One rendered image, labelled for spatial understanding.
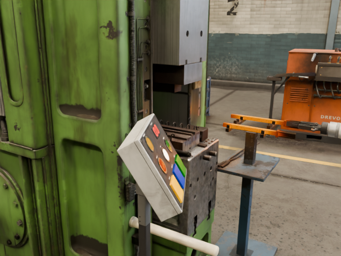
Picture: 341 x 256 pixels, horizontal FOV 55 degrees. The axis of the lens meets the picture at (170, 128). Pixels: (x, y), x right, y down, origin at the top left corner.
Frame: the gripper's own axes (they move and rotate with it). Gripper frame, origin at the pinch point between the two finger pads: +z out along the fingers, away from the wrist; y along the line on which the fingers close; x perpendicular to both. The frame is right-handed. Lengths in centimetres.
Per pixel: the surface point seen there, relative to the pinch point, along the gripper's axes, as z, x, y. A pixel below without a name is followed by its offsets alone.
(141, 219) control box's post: 32, -14, -118
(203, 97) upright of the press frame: 54, 13, -15
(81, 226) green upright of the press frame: 87, -49, -97
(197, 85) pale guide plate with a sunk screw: 52, 23, -30
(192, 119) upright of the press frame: 54, 2, -32
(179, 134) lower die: 46, 2, -62
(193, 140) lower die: 40, -2, -58
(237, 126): 26.8, 0.1, -25.2
